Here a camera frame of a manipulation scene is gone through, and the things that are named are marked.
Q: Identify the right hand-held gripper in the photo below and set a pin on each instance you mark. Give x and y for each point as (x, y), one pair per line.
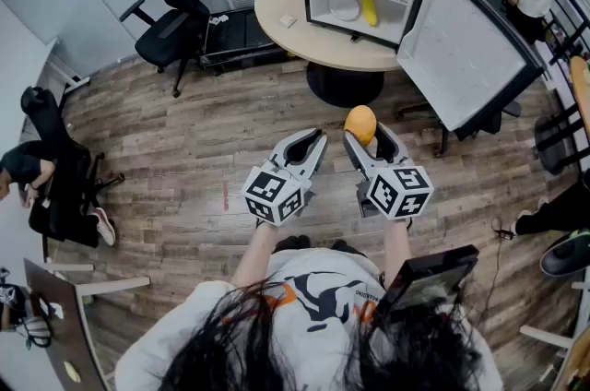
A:
(396, 191)

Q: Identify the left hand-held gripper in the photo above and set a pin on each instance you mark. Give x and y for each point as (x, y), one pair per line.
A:
(272, 191)

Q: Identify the small black-framed fridge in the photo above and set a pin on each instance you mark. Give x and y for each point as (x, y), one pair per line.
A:
(461, 57)

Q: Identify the person's left forearm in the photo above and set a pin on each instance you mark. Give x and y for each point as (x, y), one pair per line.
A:
(253, 255)

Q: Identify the person's right forearm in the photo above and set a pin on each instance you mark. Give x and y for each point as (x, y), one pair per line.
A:
(397, 251)

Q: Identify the person's legs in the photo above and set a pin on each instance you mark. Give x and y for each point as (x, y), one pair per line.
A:
(295, 243)

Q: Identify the round beige table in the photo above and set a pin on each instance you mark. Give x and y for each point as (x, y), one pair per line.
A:
(313, 48)

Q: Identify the person's white printed shirt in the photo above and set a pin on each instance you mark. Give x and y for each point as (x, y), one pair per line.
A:
(295, 262)

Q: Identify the black head-worn box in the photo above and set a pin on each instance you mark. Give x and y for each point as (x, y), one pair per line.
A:
(428, 274)

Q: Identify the small white box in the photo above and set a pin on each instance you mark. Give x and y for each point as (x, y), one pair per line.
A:
(287, 20)

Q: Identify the black treadmill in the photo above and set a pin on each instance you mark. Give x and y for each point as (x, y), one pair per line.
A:
(239, 34)

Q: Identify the yellow banana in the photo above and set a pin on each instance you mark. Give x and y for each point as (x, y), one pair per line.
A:
(369, 11)

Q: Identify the white plate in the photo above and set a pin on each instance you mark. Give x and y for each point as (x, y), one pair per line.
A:
(343, 7)

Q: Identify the black shelf rack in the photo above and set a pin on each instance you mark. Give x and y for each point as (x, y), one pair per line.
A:
(569, 20)

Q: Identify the brown desk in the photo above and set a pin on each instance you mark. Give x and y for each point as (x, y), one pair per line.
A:
(60, 315)

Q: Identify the white desk frame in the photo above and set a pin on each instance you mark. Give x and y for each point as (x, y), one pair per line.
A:
(74, 82)

